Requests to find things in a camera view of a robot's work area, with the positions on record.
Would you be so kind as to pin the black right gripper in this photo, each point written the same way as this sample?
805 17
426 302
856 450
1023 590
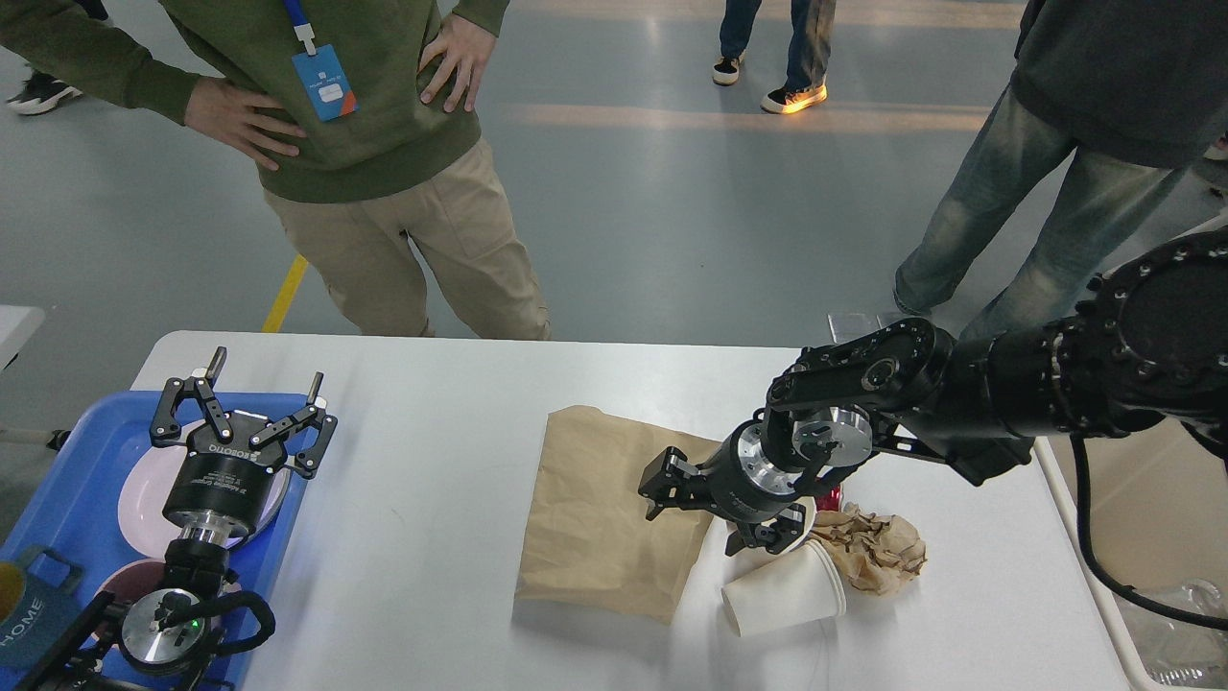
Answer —
749 481

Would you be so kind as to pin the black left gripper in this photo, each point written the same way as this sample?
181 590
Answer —
225 480

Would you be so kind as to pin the pink plate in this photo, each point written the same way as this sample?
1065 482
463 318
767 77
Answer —
143 497

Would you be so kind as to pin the brown paper bag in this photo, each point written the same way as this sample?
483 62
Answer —
587 540

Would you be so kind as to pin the clear plastic bag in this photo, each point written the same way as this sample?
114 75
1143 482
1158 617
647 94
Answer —
1175 653

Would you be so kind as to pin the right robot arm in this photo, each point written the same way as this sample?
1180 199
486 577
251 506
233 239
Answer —
1148 345

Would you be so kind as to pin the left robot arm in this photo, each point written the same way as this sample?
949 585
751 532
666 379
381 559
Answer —
193 616

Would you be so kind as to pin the upright white paper cup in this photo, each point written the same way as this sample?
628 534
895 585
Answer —
756 557

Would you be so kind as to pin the lying white paper cup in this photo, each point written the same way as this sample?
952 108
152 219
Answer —
801 587

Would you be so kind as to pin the crumpled brown paper upper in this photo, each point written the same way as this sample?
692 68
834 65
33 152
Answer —
876 554

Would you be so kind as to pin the blue plastic tray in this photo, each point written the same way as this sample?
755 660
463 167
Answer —
74 511

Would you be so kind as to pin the clear floor plate left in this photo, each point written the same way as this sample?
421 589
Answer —
851 326

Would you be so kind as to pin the clear floor plate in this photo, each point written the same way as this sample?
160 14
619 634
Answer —
886 319
851 326

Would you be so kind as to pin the clear floor plate right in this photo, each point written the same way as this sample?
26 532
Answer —
886 319

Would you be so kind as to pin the white side table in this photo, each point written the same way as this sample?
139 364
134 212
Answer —
18 325

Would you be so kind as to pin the teal mug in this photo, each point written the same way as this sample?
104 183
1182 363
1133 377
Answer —
34 612

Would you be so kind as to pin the blue id badge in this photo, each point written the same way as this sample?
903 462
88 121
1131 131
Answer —
327 87

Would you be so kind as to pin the person in green sweater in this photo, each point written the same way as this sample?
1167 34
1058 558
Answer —
404 184

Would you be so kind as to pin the person in black sneakers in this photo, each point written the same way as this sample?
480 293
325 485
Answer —
41 93

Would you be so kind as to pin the beige plastic bin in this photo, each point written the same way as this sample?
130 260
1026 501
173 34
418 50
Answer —
1158 518

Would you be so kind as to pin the person in blue jeans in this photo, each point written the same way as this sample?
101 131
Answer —
1131 93

